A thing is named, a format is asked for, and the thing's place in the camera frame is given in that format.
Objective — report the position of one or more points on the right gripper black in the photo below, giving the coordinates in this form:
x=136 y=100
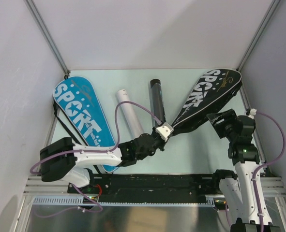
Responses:
x=229 y=115

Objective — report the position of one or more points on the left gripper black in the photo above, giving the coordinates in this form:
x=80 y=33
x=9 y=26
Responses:
x=162 y=141

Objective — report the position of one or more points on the black shuttlecock tube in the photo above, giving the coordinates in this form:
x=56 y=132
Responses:
x=156 y=99

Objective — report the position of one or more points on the black racket bag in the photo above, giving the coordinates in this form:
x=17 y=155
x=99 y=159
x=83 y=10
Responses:
x=213 y=90

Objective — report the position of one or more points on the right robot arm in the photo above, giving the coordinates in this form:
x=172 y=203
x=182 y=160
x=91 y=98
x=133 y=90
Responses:
x=242 y=187

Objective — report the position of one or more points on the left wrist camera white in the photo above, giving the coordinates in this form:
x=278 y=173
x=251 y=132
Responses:
x=165 y=131

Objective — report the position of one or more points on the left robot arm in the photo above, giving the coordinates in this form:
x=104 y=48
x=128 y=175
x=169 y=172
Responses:
x=70 y=162

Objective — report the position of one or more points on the white shuttlecock tube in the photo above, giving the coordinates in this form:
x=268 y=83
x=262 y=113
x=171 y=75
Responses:
x=129 y=113

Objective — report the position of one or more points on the left aluminium frame post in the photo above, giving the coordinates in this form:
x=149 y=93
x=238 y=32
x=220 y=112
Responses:
x=35 y=13

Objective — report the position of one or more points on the aluminium frame post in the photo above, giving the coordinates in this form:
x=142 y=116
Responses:
x=35 y=13
x=273 y=7

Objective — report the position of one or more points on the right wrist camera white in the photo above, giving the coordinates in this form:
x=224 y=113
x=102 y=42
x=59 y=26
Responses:
x=251 y=113

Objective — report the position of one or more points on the right aluminium frame post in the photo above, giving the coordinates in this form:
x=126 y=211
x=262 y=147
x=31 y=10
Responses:
x=273 y=7

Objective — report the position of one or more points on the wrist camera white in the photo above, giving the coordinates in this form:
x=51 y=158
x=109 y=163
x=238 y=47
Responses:
x=165 y=131
x=251 y=113

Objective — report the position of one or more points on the blue racket bag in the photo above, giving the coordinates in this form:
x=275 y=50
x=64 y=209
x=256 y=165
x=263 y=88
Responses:
x=76 y=98

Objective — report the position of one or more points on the white cable duct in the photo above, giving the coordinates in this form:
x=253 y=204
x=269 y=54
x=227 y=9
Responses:
x=81 y=201

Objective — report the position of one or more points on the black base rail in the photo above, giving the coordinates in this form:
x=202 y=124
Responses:
x=159 y=188

